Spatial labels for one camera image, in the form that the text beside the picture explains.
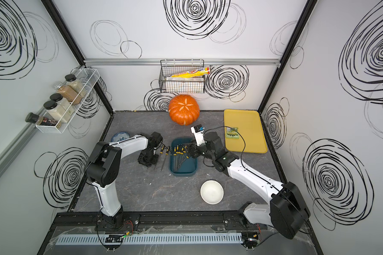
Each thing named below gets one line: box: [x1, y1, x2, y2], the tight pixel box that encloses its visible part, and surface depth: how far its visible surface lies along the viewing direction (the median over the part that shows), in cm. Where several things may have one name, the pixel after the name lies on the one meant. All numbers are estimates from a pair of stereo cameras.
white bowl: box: [200, 179, 225, 205], surface depth 82 cm
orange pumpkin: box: [168, 94, 201, 126], surface depth 107 cm
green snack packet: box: [225, 126, 240, 139], surface depth 110 cm
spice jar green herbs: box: [64, 73, 86, 97], surface depth 77 cm
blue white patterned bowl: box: [110, 131, 131, 143], surface depth 104 cm
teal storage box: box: [168, 137, 199, 177], surface depth 93 cm
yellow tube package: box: [164, 66, 211, 81], surface depth 91 cm
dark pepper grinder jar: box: [25, 112, 58, 126], surface depth 62 cm
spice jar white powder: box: [50, 92, 76, 116], surface depth 70 cm
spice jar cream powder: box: [43, 100, 72, 124], surface depth 67 cm
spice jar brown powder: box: [54, 81, 83, 106], surface depth 74 cm
